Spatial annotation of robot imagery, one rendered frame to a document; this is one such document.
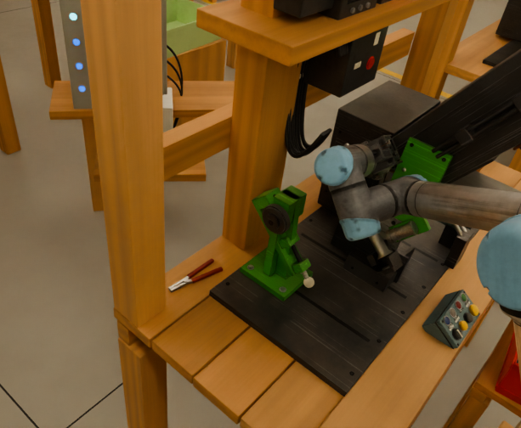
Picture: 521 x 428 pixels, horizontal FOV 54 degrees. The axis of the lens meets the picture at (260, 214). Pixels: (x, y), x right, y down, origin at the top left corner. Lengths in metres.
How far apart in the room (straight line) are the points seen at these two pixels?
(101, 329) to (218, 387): 1.30
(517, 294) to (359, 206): 0.38
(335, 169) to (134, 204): 0.39
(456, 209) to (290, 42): 0.43
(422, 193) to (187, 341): 0.63
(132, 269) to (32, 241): 1.77
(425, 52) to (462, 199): 1.17
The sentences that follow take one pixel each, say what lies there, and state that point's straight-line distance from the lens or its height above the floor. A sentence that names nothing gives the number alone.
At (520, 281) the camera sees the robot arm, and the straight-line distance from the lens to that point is 0.75.
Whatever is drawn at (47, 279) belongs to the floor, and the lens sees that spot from 2.66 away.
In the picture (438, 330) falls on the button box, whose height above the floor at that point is 0.93.
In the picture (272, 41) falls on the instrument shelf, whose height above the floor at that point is 1.54.
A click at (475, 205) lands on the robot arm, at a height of 1.38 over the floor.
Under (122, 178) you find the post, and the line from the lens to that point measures 0.99.
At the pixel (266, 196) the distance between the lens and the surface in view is 1.23.
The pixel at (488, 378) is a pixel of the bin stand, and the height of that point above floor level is 0.80.
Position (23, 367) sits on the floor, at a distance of 2.37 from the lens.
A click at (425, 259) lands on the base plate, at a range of 1.57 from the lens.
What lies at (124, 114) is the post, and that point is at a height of 1.45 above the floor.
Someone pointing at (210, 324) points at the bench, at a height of 0.88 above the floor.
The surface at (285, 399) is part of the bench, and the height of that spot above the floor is 0.88.
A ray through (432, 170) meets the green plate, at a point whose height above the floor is 1.22.
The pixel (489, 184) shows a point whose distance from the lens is 1.55.
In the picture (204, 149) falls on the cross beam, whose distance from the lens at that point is 1.25.
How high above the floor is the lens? 1.89
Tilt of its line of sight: 39 degrees down
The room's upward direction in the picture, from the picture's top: 8 degrees clockwise
